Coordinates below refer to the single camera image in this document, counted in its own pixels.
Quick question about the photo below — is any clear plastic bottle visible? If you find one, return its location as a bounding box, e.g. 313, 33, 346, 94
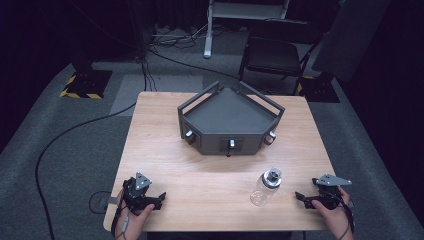
249, 167, 283, 208

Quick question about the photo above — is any white metal stand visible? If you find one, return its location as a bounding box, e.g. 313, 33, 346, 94
202, 0, 291, 60

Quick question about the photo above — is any left hand-held gripper cable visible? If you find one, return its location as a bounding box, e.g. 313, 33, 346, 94
110, 198, 132, 240

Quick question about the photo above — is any black yellow-striped stand base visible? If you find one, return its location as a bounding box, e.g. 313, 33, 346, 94
295, 73, 341, 104
59, 68, 113, 100

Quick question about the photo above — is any dark grey corner shelf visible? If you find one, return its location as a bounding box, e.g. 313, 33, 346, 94
177, 80, 286, 158

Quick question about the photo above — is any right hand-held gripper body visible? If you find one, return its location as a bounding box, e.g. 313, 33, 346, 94
311, 173, 353, 211

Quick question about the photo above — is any hand-held gripper cable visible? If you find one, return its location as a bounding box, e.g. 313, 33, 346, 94
110, 198, 132, 240
334, 191, 356, 240

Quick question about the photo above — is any grey tilted panel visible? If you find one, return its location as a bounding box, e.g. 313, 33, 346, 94
311, 0, 392, 83

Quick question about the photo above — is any right hand-held gripper cable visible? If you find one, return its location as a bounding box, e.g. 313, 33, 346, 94
334, 191, 356, 240

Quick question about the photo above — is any looped black cable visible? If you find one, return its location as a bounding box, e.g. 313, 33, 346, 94
88, 190, 113, 215

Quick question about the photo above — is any bundle of floor cables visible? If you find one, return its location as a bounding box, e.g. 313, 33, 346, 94
149, 23, 209, 50

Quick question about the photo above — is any person's left hand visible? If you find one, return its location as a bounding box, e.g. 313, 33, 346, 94
114, 189, 156, 240

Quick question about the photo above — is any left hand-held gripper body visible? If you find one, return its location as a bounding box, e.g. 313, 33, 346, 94
122, 171, 153, 215

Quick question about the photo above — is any black folding chair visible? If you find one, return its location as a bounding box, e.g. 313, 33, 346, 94
237, 19, 323, 97

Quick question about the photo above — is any person's right hand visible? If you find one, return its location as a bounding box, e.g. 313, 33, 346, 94
311, 186, 355, 240

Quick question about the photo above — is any long black floor cable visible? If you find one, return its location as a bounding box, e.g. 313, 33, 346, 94
34, 46, 241, 240

